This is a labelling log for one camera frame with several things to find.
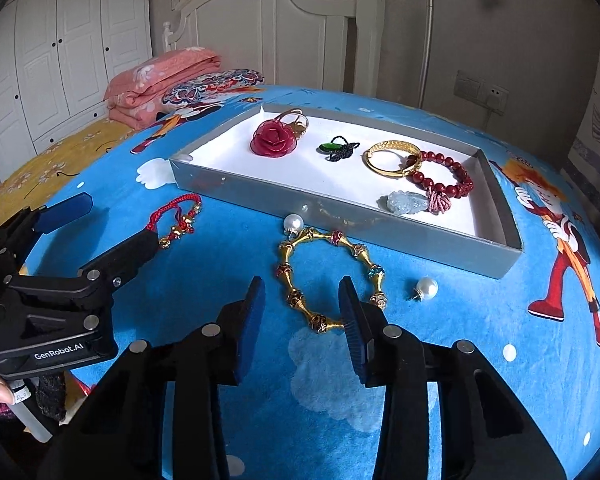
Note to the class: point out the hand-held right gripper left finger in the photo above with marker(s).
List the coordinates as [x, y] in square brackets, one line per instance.
[250, 332]

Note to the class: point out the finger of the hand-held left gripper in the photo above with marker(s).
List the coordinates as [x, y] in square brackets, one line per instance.
[65, 210]
[130, 255]

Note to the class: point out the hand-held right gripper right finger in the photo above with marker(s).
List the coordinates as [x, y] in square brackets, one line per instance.
[355, 332]

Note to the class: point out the pale jade pendant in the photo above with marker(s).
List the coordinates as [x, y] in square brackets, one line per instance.
[400, 202]

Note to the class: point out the grey cardboard tray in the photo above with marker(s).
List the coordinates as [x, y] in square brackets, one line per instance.
[260, 195]

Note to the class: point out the red rose brooch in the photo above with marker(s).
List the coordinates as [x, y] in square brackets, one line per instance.
[275, 140]

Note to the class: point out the gold bangle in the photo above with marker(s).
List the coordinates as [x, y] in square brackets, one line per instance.
[395, 145]

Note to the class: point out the gold hoop earrings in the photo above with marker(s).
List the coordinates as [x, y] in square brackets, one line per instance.
[297, 120]

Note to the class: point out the yellow floral bed sheet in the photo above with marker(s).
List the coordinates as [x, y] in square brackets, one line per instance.
[55, 160]

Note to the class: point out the white pearl earring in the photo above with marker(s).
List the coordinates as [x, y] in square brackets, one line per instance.
[430, 287]
[293, 222]

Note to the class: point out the blue printed tablecloth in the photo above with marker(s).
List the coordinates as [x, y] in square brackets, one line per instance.
[480, 360]

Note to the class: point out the pink folded quilt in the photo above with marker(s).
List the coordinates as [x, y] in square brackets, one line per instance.
[150, 85]

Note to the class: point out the white wardrobe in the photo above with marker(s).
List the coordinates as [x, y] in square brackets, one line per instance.
[40, 60]

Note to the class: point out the patterned pillow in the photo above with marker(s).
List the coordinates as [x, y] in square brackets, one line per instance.
[215, 85]

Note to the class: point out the white bed headboard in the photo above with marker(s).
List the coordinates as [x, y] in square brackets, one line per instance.
[300, 35]

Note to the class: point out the metal pole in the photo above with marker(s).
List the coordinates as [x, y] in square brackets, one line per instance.
[426, 50]

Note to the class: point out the printed curtain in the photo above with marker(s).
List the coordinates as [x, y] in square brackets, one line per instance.
[595, 135]

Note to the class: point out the wall socket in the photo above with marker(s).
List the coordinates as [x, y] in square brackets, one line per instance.
[495, 96]

